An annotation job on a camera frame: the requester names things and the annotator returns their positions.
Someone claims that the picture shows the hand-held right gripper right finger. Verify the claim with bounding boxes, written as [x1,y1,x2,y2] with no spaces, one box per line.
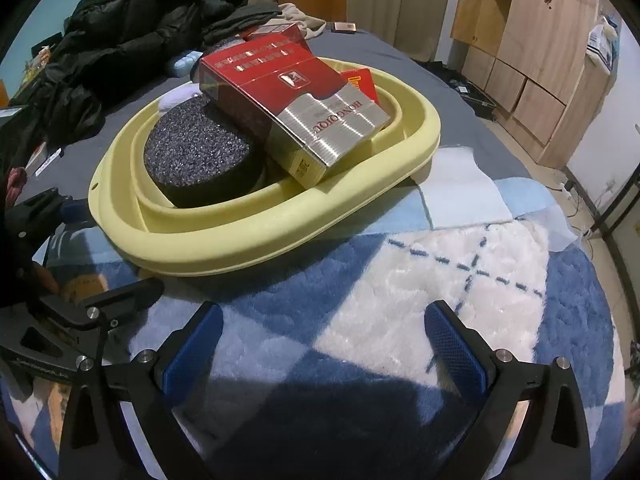
[424,300,593,480]

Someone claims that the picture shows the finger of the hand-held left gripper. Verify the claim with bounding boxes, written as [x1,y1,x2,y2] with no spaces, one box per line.
[7,187,96,256]
[0,277,166,401]

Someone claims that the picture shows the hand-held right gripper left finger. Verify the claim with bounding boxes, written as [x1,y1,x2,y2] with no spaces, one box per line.
[59,301,224,480]

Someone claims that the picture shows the yellow plastic basin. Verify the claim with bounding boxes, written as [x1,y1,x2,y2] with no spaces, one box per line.
[87,57,442,277]

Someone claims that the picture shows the red silver cigarette carton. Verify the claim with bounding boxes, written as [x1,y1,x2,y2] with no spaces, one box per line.
[192,35,392,184]

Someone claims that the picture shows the person's left hand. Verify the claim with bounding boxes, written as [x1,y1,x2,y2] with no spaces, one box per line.
[31,262,60,295]

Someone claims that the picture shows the orange printed packet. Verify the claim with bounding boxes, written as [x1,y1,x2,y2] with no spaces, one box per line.
[42,232,111,311]

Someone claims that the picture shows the small white red packet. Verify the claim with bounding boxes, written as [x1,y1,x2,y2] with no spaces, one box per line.
[24,142,63,177]

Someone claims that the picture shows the blue white plush blanket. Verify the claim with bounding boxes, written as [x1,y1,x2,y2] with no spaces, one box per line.
[0,215,628,480]

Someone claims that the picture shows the black round foam sponge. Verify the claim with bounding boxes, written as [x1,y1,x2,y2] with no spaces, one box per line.
[142,94,268,208]

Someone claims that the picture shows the colourful packets pile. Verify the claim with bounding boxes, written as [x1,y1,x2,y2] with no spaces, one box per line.
[20,42,56,83]

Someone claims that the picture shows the lilac white soft item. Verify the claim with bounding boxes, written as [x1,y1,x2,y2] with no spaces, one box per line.
[159,81,203,111]

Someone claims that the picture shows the white square cloth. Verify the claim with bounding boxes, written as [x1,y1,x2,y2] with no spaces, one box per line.
[419,146,514,232]

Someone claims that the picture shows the light blue towel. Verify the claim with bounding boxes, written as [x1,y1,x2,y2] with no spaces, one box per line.
[310,177,557,241]

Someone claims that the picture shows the light blue plastic item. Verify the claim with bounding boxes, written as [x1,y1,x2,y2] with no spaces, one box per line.
[166,50,203,78]

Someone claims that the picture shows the black puffer jacket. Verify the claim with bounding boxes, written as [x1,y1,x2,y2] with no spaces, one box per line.
[0,0,251,171]

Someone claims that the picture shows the grey foam sponge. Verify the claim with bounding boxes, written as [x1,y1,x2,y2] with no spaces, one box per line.
[202,35,251,56]

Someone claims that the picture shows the dark grey garment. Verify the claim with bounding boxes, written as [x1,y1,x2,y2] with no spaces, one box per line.
[202,2,286,43]

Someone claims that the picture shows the black bag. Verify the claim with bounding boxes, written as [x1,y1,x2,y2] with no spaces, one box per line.
[417,60,501,122]

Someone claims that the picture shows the small red cigarette carton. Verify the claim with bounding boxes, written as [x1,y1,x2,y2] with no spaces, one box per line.
[243,22,306,43]

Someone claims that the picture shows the red flat packet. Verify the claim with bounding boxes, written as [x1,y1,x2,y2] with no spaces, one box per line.
[340,67,381,106]

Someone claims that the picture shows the beige cloth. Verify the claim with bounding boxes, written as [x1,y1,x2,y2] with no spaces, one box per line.
[277,2,328,41]

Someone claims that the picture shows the wooden cabinet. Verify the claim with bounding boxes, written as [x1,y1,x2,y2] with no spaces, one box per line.
[450,0,608,170]

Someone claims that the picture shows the hanging plastic bag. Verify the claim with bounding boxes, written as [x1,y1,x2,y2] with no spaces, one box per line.
[585,14,621,76]

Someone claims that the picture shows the black floor cables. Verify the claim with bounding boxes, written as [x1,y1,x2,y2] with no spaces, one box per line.
[550,167,601,241]

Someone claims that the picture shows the metal table frame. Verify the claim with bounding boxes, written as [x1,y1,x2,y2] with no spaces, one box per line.
[592,145,640,321]

